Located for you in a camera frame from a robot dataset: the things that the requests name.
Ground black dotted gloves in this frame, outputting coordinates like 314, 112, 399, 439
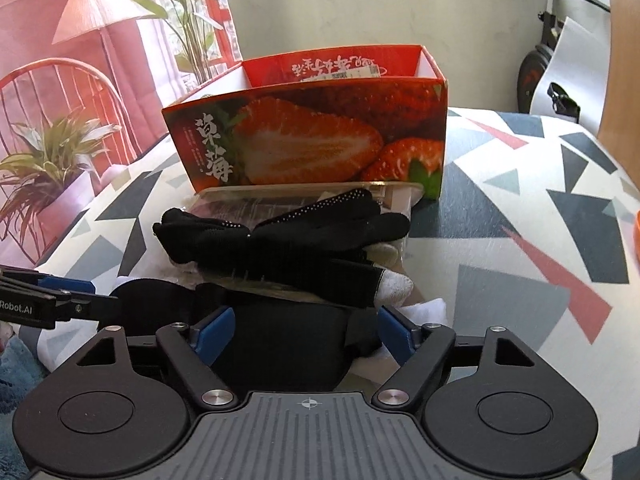
153, 188, 410, 308

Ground orange round plastic object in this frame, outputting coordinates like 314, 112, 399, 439
632, 211, 640, 261

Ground white paper sheet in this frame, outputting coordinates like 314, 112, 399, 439
529, 18, 610, 136

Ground red printed backdrop curtain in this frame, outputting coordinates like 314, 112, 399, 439
1, 0, 241, 268

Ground white sock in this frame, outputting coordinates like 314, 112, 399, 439
349, 266, 449, 376

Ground geometric patterned sofa cover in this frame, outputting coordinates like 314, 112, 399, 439
38, 108, 639, 479

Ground brown wooden board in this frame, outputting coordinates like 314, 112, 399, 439
598, 0, 640, 185

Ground black exercise bike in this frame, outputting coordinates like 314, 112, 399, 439
508, 0, 614, 116

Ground black soft cloth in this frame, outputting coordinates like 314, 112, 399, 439
100, 278, 381, 394

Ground red strawberry cardboard box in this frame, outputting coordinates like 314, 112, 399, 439
163, 44, 448, 200

